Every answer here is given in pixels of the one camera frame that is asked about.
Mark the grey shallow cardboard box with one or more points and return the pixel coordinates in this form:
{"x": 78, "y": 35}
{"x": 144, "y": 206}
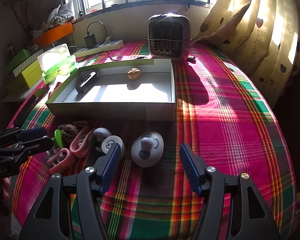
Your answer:
{"x": 113, "y": 95}

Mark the white power strip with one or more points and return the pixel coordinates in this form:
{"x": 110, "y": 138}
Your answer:
{"x": 113, "y": 45}

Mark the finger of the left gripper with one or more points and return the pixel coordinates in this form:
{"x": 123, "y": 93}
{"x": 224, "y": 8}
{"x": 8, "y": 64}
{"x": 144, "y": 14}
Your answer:
{"x": 29, "y": 148}
{"x": 14, "y": 135}

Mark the beige heart curtain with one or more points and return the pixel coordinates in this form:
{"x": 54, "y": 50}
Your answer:
{"x": 262, "y": 37}

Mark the small grey fan heater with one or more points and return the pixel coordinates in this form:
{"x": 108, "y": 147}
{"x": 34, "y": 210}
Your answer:
{"x": 169, "y": 36}

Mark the white oval knob base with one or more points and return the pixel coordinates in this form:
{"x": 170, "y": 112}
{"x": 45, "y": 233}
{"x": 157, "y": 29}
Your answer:
{"x": 147, "y": 149}

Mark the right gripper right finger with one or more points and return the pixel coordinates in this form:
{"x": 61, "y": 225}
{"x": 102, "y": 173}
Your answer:
{"x": 250, "y": 217}

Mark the grey mushroom knob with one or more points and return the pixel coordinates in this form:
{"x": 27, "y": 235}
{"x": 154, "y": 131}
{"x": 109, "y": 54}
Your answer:
{"x": 98, "y": 136}

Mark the black rectangular device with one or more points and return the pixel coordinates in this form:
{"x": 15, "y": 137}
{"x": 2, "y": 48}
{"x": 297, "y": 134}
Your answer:
{"x": 87, "y": 82}

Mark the striped green box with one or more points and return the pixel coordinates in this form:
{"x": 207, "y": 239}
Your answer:
{"x": 21, "y": 61}

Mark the yellow-green box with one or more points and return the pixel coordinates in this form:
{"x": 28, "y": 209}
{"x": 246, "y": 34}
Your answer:
{"x": 26, "y": 79}

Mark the orange tray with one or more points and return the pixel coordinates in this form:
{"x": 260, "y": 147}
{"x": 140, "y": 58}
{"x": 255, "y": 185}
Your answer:
{"x": 54, "y": 35}

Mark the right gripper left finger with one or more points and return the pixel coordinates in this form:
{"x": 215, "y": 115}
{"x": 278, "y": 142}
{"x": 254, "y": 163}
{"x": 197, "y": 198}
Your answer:
{"x": 50, "y": 216}

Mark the pink clip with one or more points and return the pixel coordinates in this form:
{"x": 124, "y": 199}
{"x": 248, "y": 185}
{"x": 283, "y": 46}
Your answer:
{"x": 80, "y": 146}
{"x": 61, "y": 161}

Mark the walnut in box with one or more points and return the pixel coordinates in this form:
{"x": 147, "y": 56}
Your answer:
{"x": 133, "y": 73}

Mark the black window hook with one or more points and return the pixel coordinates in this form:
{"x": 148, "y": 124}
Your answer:
{"x": 189, "y": 3}

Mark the black charger with cable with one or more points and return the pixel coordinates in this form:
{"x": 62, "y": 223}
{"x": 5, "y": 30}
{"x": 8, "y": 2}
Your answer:
{"x": 90, "y": 39}

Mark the brown walnut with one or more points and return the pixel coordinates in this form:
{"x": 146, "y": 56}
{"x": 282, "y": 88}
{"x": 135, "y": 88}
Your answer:
{"x": 69, "y": 132}

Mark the green tissue pack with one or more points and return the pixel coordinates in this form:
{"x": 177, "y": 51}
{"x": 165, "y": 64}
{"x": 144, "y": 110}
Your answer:
{"x": 56, "y": 61}

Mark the green white suction spool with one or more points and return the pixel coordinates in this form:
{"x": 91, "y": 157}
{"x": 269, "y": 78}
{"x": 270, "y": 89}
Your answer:
{"x": 57, "y": 139}

